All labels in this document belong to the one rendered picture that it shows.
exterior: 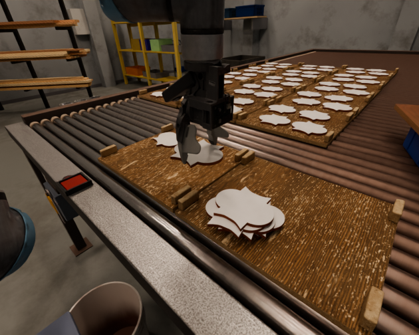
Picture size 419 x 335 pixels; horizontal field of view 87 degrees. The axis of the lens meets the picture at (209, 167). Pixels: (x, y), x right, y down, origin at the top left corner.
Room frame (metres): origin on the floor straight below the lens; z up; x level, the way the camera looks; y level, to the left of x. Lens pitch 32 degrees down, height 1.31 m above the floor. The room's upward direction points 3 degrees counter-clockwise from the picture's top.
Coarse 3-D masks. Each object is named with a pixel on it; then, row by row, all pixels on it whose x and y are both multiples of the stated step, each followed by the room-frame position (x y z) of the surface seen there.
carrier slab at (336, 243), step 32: (256, 160) 0.62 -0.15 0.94; (256, 192) 0.46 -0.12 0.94; (288, 192) 0.45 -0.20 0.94; (320, 192) 0.45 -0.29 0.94; (352, 192) 0.44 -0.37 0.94; (192, 224) 0.36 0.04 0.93; (288, 224) 0.34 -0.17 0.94; (320, 224) 0.34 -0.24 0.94; (352, 224) 0.34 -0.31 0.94; (384, 224) 0.33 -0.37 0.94; (256, 256) 0.27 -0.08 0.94; (288, 256) 0.26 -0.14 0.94; (320, 256) 0.26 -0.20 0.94; (352, 256) 0.26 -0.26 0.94; (384, 256) 0.25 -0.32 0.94; (288, 288) 0.20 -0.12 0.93; (320, 288) 0.20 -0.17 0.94; (352, 288) 0.20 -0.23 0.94; (352, 320) 0.15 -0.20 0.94
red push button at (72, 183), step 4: (76, 176) 0.59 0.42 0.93; (80, 176) 0.59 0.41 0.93; (68, 180) 0.57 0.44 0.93; (72, 180) 0.56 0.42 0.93; (76, 180) 0.56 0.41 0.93; (80, 180) 0.56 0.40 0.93; (84, 180) 0.56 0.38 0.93; (64, 184) 0.55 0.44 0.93; (68, 184) 0.54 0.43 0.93; (72, 184) 0.54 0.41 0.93; (76, 184) 0.54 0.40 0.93; (68, 188) 0.52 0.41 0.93
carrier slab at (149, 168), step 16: (144, 144) 0.78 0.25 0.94; (112, 160) 0.67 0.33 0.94; (128, 160) 0.66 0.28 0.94; (144, 160) 0.66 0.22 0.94; (160, 160) 0.65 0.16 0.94; (176, 160) 0.65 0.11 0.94; (224, 160) 0.63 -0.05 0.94; (128, 176) 0.56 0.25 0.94; (144, 176) 0.56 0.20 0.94; (160, 176) 0.56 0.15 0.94; (176, 176) 0.55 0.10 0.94; (192, 176) 0.55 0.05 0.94; (208, 176) 0.54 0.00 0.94; (144, 192) 0.49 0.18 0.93; (160, 192) 0.48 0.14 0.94; (176, 208) 0.42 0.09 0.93
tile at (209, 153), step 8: (200, 144) 0.51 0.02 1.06; (208, 144) 0.51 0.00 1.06; (176, 152) 0.47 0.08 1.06; (200, 152) 0.46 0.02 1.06; (208, 152) 0.46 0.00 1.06; (216, 152) 0.46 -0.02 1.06; (192, 160) 0.43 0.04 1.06; (200, 160) 0.43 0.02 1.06; (208, 160) 0.43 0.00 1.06; (216, 160) 0.42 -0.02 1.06
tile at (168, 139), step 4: (168, 132) 0.87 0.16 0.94; (172, 132) 0.87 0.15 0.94; (160, 136) 0.83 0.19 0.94; (164, 136) 0.83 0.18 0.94; (168, 136) 0.83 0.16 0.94; (172, 136) 0.83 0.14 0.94; (156, 140) 0.80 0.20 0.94; (160, 140) 0.79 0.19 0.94; (164, 140) 0.79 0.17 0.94; (168, 140) 0.79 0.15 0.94; (172, 140) 0.79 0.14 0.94; (176, 140) 0.79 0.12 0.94; (156, 144) 0.76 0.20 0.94; (160, 144) 0.76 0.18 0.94; (164, 144) 0.76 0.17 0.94; (168, 144) 0.75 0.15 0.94; (172, 144) 0.75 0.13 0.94; (176, 144) 0.75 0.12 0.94
